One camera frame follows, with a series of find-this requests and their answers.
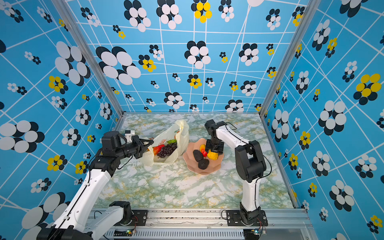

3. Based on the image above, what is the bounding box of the pink scalloped fruit bowl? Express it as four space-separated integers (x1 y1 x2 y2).
183 139 224 175

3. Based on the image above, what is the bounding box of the yellow bell pepper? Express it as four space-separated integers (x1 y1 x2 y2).
207 151 219 160

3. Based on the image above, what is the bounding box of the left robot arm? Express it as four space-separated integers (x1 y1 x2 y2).
37 131 154 240

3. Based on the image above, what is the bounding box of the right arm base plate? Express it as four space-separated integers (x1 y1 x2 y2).
226 210 269 228

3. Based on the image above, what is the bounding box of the left aluminium corner post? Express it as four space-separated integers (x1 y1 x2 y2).
52 1 124 118

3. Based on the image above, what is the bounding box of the cream printed plastic bag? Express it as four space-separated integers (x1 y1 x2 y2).
139 120 190 166

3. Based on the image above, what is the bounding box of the purple grape bunch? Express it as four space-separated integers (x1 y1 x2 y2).
157 144 178 159

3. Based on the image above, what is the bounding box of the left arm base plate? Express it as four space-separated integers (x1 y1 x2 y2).
115 210 148 227

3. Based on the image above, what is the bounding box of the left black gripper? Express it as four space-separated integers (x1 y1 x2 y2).
115 135 154 161

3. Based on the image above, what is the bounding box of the dark avocado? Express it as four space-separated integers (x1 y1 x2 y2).
193 150 204 162
198 159 210 170

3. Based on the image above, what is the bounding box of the green lime fruit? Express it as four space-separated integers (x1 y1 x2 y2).
167 139 177 145

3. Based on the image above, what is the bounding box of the right aluminium corner post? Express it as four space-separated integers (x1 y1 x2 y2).
260 0 321 117

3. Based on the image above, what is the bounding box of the aluminium front rail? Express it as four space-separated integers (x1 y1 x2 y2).
87 209 318 240

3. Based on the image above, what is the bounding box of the yellow red mango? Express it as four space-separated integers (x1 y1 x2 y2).
200 144 208 157

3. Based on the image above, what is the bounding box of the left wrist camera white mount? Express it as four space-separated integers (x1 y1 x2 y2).
124 130 135 143

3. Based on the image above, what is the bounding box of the green orange papaya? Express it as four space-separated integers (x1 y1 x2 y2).
153 145 165 156

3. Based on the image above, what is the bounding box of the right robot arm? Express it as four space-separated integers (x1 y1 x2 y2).
205 120 268 227

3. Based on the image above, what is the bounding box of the aluminium corner post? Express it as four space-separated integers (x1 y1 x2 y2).
260 0 321 117
52 1 124 118

